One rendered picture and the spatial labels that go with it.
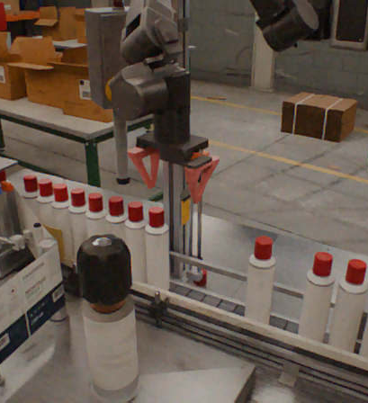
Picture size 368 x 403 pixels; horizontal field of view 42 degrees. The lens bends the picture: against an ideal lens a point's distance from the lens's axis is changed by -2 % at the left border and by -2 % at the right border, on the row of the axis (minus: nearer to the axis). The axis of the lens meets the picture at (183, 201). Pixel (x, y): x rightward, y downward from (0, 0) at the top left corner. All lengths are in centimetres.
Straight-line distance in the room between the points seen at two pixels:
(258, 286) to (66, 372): 39
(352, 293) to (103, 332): 43
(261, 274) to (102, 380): 34
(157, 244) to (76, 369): 30
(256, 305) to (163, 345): 20
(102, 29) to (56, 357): 63
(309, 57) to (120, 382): 605
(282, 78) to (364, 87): 114
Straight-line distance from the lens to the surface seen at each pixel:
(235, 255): 134
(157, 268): 106
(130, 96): 67
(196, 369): 93
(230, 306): 107
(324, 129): 494
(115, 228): 107
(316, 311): 93
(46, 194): 119
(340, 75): 651
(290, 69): 679
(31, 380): 95
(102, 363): 82
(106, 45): 96
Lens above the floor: 155
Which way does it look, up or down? 26 degrees down
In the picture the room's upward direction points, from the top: straight up
